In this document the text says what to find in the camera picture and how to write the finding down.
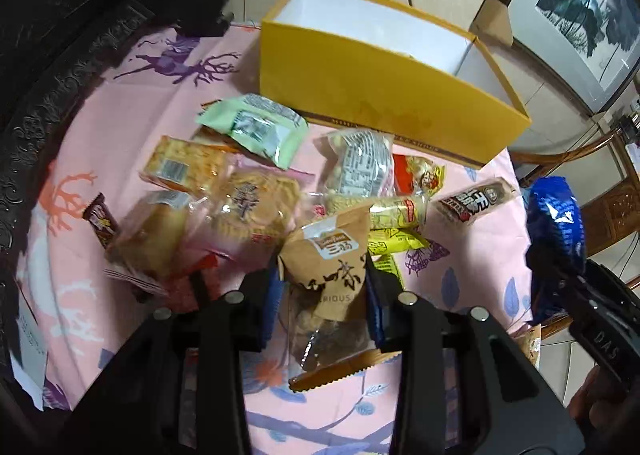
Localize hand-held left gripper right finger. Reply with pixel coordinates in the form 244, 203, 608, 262
364, 254, 588, 455

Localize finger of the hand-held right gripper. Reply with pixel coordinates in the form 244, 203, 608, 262
527, 242, 601, 331

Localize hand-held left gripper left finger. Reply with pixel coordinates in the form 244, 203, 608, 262
55, 254, 284, 455

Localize brown kraft paper snack packet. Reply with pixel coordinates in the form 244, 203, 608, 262
277, 202, 402, 392

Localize blue snack packet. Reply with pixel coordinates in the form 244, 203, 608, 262
525, 175, 587, 327

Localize green snack packet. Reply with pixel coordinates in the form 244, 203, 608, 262
194, 94, 309, 172

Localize yellow cardboard box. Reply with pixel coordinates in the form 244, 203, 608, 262
257, 0, 532, 170

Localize person's right hand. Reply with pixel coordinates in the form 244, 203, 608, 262
567, 367, 632, 436

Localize yellow snack packet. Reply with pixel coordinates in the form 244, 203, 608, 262
367, 227, 432, 257
374, 254, 407, 292

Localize wooden chair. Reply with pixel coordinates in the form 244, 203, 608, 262
515, 125, 640, 338

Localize red wrapper packet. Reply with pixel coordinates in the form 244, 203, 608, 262
162, 250, 227, 316

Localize pale yellow roll packet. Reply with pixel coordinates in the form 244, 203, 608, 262
310, 192, 432, 237

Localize clear round cookie packet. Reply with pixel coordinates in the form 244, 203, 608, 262
202, 164, 308, 258

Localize brown stick snack packet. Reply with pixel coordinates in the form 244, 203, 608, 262
431, 176, 519, 226

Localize red printed snack packet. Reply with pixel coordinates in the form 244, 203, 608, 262
391, 153, 447, 196

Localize clear cake packet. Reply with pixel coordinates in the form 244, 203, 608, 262
104, 190, 193, 288

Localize clear peanut packet white label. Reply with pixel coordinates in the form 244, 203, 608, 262
312, 129, 397, 200

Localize orange cracker packet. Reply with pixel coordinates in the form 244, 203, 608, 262
139, 135, 232, 196

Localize small brown chocolate packet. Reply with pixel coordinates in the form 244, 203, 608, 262
82, 192, 121, 251

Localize pink printed tablecloth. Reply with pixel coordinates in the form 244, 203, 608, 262
15, 20, 540, 455

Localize white paper sheet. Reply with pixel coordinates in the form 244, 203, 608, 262
10, 285, 51, 397

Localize cardboard corner protector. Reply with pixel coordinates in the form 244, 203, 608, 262
469, 0, 516, 48

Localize dark carved wooden furniture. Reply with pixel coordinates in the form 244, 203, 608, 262
0, 0, 237, 455

